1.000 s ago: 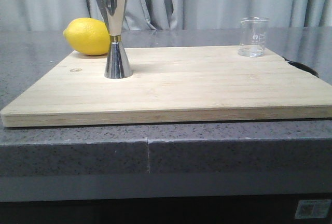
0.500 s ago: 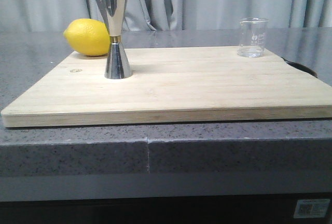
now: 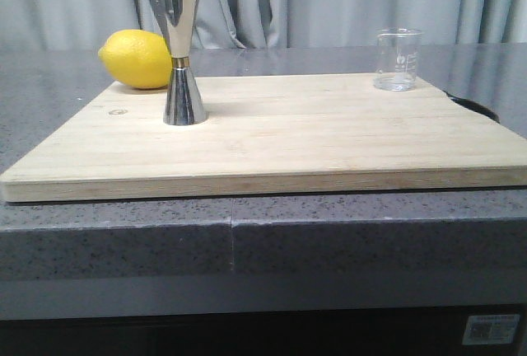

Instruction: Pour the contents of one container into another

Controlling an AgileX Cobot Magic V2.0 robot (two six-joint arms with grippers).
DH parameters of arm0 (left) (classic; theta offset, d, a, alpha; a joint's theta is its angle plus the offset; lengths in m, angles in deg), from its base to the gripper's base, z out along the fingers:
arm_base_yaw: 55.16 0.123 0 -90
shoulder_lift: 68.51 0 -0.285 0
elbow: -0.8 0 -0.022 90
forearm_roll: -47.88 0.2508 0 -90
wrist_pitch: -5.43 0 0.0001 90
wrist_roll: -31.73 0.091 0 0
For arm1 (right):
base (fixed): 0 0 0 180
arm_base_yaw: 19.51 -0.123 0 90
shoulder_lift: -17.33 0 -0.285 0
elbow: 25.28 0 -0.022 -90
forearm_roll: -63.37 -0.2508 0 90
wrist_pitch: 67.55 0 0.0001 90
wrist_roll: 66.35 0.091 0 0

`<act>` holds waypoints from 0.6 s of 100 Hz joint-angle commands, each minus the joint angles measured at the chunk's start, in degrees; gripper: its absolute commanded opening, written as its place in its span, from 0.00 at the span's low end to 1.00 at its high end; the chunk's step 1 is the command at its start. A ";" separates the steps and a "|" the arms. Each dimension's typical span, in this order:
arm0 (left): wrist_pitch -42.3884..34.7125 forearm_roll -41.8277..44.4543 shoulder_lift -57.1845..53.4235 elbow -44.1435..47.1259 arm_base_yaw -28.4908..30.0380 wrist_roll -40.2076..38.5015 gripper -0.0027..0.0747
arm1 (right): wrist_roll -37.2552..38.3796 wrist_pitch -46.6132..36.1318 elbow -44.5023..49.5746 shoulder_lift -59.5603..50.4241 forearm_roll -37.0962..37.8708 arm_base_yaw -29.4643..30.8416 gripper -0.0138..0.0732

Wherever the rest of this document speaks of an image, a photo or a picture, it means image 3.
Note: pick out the clear glass beaker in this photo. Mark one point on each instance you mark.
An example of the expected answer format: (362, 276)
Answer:
(398, 52)

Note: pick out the steel double jigger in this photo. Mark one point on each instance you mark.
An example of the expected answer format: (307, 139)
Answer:
(176, 20)

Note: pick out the wooden cutting board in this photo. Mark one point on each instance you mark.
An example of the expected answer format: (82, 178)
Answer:
(268, 135)

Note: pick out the yellow lemon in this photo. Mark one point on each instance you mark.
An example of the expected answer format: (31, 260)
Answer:
(137, 58)

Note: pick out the grey curtain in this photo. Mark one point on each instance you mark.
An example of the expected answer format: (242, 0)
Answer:
(40, 25)

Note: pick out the white QR code label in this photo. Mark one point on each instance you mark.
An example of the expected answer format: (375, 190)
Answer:
(490, 329)

